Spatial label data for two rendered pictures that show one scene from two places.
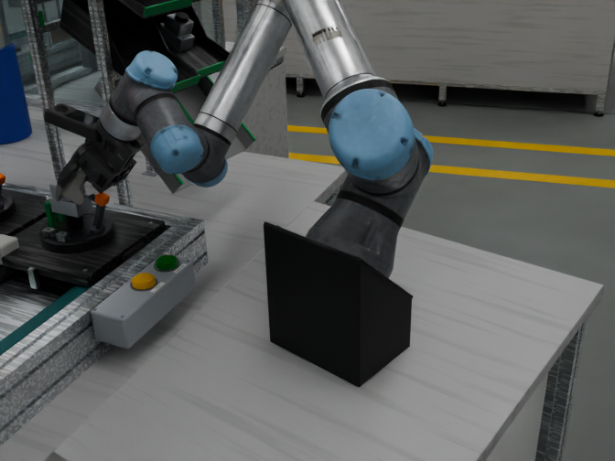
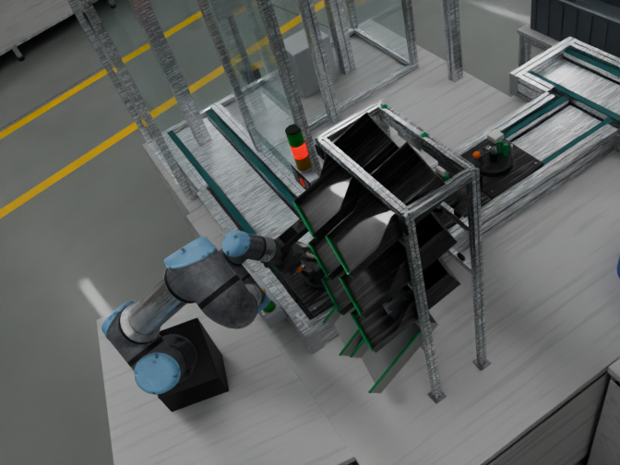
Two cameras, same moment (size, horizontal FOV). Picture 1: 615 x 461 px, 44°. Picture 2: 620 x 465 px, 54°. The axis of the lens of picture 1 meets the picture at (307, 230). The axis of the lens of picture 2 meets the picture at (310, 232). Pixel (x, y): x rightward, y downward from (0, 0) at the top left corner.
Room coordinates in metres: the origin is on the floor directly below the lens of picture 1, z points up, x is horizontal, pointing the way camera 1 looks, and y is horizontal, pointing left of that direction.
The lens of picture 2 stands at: (2.26, -0.44, 2.54)
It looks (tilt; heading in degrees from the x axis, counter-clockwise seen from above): 46 degrees down; 137
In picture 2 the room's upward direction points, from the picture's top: 19 degrees counter-clockwise
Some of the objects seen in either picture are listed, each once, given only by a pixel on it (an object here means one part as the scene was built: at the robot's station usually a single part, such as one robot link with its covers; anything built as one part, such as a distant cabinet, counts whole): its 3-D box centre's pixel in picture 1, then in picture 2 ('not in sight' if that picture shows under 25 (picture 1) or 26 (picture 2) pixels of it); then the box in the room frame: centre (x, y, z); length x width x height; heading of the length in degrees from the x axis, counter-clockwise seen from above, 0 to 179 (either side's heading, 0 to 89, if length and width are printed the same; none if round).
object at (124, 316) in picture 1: (145, 298); (261, 298); (1.13, 0.29, 0.93); 0.21 x 0.07 x 0.06; 154
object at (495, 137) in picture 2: not in sight; (494, 154); (1.63, 1.12, 1.01); 0.24 x 0.24 x 0.13; 64
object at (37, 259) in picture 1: (78, 240); (324, 275); (1.30, 0.44, 0.96); 0.24 x 0.24 x 0.02; 64
